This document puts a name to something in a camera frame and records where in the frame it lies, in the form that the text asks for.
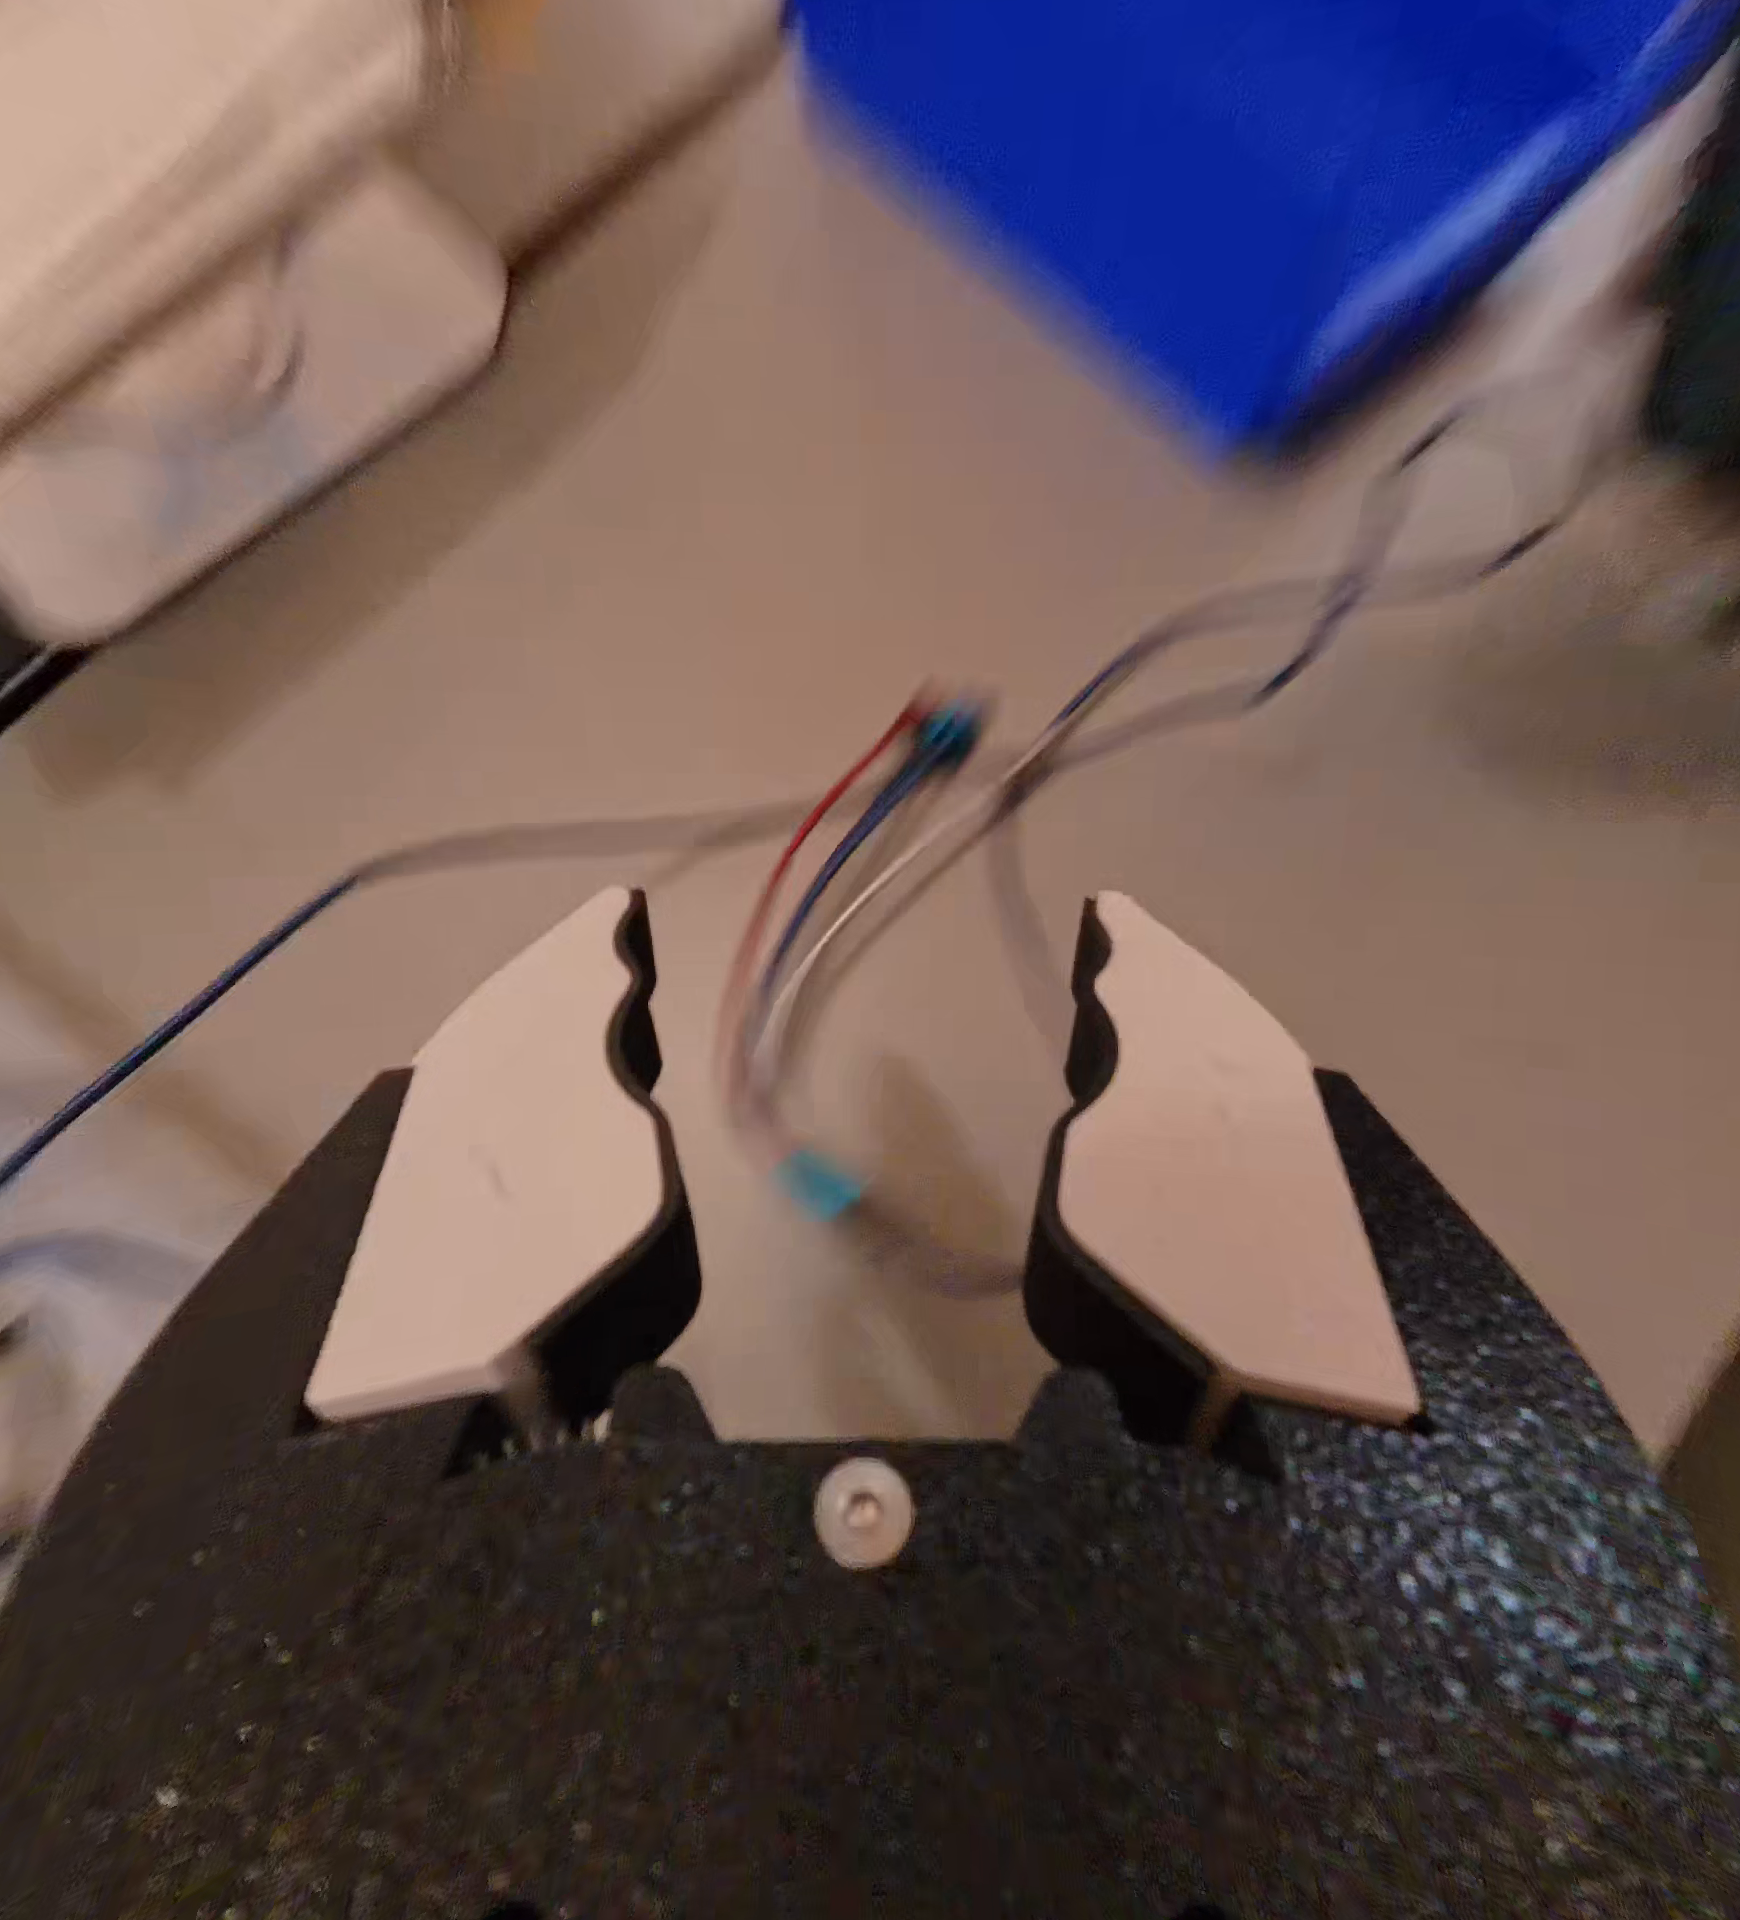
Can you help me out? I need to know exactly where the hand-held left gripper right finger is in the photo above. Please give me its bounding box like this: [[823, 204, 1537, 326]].
[[1024, 888, 1425, 1454]]

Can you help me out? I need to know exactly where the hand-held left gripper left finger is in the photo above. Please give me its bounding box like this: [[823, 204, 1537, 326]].
[[300, 885, 703, 1443]]

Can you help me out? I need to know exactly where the braided multi-head charging cable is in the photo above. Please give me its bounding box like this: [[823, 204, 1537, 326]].
[[0, 397, 1583, 1306]]

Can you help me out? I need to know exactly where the grey desk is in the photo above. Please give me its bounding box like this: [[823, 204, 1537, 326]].
[[0, 45, 1740, 1479]]

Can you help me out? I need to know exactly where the instruction sheet on stand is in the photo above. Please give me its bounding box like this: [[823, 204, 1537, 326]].
[[0, 0, 512, 650]]

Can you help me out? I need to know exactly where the blue plastic bin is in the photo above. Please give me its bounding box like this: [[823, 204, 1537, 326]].
[[785, 0, 1740, 465]]

